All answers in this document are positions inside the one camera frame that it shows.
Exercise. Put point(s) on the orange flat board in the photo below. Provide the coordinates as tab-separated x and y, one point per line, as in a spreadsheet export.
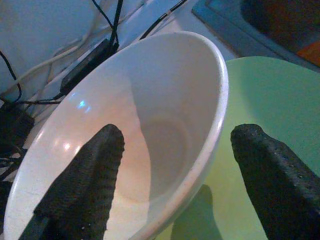
311	53

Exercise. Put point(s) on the stainless steel kitchen sink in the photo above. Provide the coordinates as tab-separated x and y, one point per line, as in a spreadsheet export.
250	27

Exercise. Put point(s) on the black countertop appliance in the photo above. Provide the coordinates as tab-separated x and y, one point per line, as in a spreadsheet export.
12	135

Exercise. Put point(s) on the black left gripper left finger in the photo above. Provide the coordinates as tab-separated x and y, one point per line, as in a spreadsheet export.
82	190

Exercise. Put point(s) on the white ceramic bowl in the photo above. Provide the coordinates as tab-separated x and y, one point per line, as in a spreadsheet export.
175	95

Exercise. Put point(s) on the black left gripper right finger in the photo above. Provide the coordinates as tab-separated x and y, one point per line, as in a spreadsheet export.
282	185

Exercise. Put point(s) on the light green plate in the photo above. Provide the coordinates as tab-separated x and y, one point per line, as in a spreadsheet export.
275	100

